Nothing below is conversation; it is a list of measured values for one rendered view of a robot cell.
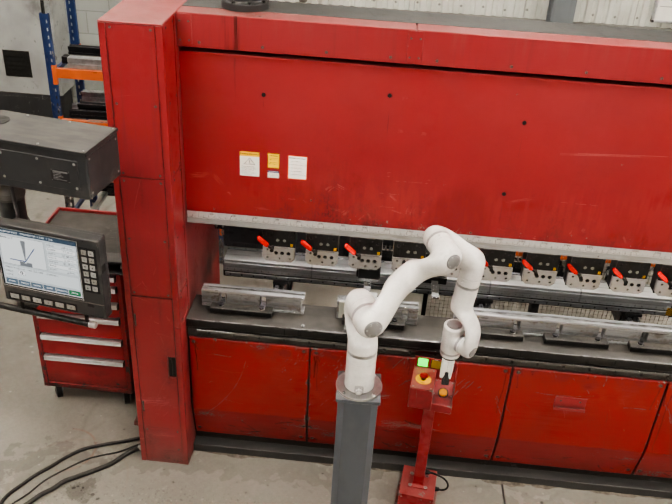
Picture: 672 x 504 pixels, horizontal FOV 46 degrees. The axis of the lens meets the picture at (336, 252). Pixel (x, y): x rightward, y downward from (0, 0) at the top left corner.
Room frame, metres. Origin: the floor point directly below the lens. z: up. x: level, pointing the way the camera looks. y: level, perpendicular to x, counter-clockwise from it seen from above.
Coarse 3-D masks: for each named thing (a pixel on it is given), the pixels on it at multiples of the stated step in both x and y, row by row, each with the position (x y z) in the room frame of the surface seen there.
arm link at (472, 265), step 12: (432, 228) 2.64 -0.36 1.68; (444, 228) 2.66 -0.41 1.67; (456, 240) 2.64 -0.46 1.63; (468, 252) 2.59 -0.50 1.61; (480, 252) 2.61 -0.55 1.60; (468, 264) 2.58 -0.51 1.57; (480, 264) 2.59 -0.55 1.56; (468, 276) 2.58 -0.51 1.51; (480, 276) 2.59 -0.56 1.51; (468, 288) 2.58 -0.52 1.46
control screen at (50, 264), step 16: (0, 240) 2.61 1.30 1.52; (16, 240) 2.60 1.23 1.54; (32, 240) 2.58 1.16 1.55; (48, 240) 2.57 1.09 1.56; (64, 240) 2.55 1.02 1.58; (16, 256) 2.60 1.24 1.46; (32, 256) 2.59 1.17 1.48; (48, 256) 2.57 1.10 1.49; (64, 256) 2.55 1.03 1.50; (16, 272) 2.60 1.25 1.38; (32, 272) 2.59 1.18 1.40; (48, 272) 2.57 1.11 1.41; (64, 272) 2.56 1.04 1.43; (48, 288) 2.58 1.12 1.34; (64, 288) 2.56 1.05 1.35; (80, 288) 2.54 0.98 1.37
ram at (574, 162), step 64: (192, 64) 3.16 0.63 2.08; (256, 64) 3.15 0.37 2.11; (320, 64) 3.13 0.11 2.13; (384, 64) 3.14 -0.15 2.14; (192, 128) 3.16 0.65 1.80; (256, 128) 3.15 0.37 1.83; (320, 128) 3.13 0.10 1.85; (384, 128) 3.12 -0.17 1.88; (448, 128) 3.11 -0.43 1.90; (512, 128) 3.09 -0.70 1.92; (576, 128) 3.08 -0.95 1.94; (640, 128) 3.06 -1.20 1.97; (192, 192) 3.16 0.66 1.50; (256, 192) 3.15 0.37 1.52; (320, 192) 3.13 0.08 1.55; (384, 192) 3.12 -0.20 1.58; (448, 192) 3.10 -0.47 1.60; (512, 192) 3.09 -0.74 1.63; (576, 192) 3.07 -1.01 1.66; (640, 192) 3.06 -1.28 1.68; (576, 256) 3.07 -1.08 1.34
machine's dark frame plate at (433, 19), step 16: (192, 0) 3.33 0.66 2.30; (208, 0) 3.35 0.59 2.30; (336, 16) 3.22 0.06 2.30; (352, 16) 3.24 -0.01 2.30; (368, 16) 3.25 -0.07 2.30; (384, 16) 3.27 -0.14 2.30; (400, 16) 3.28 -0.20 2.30; (416, 16) 3.30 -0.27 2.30; (432, 16) 3.31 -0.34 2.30; (448, 16) 3.33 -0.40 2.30; (464, 16) 3.35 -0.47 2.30; (544, 32) 3.17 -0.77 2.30; (560, 32) 3.19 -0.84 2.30; (576, 32) 3.20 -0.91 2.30; (592, 32) 3.22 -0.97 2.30; (608, 32) 3.23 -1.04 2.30; (624, 32) 3.25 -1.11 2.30; (640, 32) 3.26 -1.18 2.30; (656, 32) 3.28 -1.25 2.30
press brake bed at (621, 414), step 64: (192, 384) 3.06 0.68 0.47; (256, 384) 3.04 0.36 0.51; (320, 384) 3.02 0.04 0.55; (384, 384) 3.01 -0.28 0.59; (512, 384) 2.97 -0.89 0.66; (576, 384) 2.96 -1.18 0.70; (640, 384) 2.94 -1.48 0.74; (256, 448) 3.06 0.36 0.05; (320, 448) 3.09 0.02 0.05; (384, 448) 3.05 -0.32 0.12; (448, 448) 3.02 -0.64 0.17; (512, 448) 2.99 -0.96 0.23; (576, 448) 2.96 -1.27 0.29; (640, 448) 2.94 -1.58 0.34
